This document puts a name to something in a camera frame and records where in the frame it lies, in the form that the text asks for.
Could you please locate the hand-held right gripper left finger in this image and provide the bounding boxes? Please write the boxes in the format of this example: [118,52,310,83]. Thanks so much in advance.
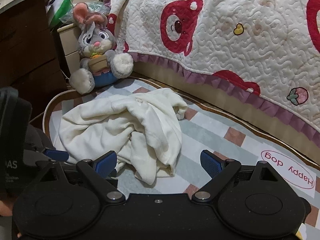
[35,151,125,203]

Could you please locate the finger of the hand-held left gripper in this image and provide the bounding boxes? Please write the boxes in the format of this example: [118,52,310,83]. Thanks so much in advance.
[43,147,70,162]

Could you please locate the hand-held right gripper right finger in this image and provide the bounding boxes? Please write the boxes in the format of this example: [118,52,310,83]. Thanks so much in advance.
[192,149,284,203]

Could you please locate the cream fleece garment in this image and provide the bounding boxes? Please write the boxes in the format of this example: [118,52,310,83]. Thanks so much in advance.
[54,88,188,186]

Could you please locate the checkered printed rug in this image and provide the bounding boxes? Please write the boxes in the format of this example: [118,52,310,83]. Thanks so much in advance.
[30,76,320,240]

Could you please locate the quilted bedspread red bears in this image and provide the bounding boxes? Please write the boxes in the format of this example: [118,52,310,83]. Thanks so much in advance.
[75,0,320,167]

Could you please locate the dark wooden cabinet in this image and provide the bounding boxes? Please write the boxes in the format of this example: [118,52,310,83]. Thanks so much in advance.
[0,0,68,130]

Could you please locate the beige bedside drawer unit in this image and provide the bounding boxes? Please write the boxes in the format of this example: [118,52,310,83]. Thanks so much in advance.
[57,22,83,80]

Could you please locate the grey plush rabbit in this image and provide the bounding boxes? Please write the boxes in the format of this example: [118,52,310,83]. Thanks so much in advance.
[69,2,134,95]

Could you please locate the quilted bear print bedspread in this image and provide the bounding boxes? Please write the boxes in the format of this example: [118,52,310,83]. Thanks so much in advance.
[104,0,320,140]

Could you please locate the green plastic bag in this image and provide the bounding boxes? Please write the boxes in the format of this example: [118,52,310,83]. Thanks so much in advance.
[49,0,75,27]

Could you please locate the clear plastic bag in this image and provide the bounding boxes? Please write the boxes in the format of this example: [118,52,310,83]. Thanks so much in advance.
[85,1,111,16]

